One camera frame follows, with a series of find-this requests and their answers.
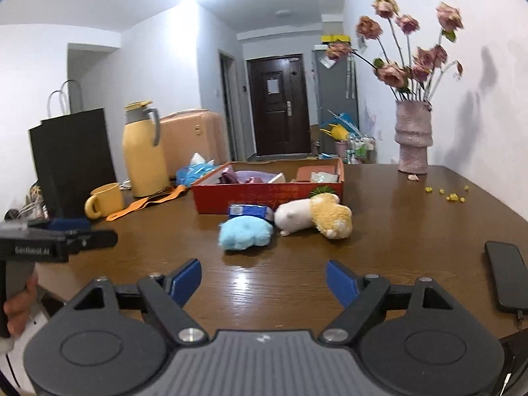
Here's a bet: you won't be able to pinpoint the white and yellow plush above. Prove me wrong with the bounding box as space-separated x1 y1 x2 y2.
274 193 352 240

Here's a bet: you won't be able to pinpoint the light blue plush toy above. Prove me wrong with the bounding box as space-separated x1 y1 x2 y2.
218 215 273 251

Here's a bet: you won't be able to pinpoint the purple knitted cloth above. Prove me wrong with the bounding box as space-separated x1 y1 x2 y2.
235 170 285 184

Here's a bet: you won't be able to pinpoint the person's left hand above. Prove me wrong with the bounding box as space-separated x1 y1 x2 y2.
4 271 39 337

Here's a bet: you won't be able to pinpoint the yellow mug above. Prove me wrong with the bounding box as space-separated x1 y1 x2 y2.
84 182 124 220

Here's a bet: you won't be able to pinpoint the black paper bag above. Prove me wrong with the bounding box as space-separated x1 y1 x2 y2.
28 79 119 219

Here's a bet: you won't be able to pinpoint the blue snack packet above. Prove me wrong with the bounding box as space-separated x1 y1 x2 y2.
228 204 274 223

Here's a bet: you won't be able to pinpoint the clear plastic packet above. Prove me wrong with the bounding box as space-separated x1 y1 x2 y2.
310 172 339 183

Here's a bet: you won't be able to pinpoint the blue tissue pack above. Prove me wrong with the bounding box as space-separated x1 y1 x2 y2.
176 153 216 188

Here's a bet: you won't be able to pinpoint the yellow thermos jug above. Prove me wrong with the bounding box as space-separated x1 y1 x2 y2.
122 101 170 198

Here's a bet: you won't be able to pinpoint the orange cardboard box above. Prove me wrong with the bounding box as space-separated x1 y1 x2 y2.
191 158 346 215

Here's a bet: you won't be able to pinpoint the pink suitcase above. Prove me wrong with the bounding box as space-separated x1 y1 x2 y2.
160 109 229 177

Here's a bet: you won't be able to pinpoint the black smartphone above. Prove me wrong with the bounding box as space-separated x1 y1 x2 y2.
484 241 528 315

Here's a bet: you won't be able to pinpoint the pink textured vase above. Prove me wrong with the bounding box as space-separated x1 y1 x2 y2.
395 100 433 175

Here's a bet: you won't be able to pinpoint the grey refrigerator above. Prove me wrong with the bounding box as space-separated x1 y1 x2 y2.
312 46 359 131

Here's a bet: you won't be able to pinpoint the dark brown door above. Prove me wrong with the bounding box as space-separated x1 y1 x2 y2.
247 54 311 155

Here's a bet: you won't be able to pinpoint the dried pink flowers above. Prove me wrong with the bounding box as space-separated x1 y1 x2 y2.
325 0 464 104

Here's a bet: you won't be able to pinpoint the yellow box on refrigerator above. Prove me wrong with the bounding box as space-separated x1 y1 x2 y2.
320 35 352 44

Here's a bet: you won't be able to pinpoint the orange strap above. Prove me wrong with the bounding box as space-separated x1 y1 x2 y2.
105 183 189 223

